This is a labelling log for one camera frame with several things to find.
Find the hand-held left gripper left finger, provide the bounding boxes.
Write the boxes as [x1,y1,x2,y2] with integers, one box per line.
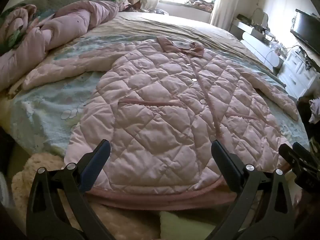
[26,139,118,240]

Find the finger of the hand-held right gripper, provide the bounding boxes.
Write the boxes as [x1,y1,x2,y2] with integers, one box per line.
[278,143,304,174]
[292,142,320,167]

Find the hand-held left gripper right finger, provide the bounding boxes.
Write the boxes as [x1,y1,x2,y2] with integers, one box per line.
[211,140,297,240]

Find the pink quilted jacket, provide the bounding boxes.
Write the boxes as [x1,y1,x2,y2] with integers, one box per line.
[24,36,300,210]

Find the clothes on windowsill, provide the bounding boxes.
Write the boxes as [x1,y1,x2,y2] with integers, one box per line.
[185,0,215,7]

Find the light crumpled cloth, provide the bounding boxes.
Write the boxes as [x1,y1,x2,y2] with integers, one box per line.
[309,99,320,124]

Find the pale green cloth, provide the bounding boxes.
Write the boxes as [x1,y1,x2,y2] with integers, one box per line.
[160,210,225,240]

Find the cartoon printed bed sheet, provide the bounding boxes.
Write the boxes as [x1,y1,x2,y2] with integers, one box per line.
[10,34,308,155]

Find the white drawer dresser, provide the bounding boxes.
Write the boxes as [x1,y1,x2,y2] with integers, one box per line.
[276,45,320,99]

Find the white vanity table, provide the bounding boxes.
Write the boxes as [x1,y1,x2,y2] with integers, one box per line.
[230,20,285,68]

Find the pink rolled duvet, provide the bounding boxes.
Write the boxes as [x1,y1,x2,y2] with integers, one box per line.
[0,0,120,90]

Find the vanity mirror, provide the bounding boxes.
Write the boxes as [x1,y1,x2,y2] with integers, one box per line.
[252,7,269,28]

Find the tan bed sheet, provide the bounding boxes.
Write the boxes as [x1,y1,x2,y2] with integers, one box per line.
[87,11,275,80]

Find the black wall television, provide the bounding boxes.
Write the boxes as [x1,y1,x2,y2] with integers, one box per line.
[290,9,320,53]

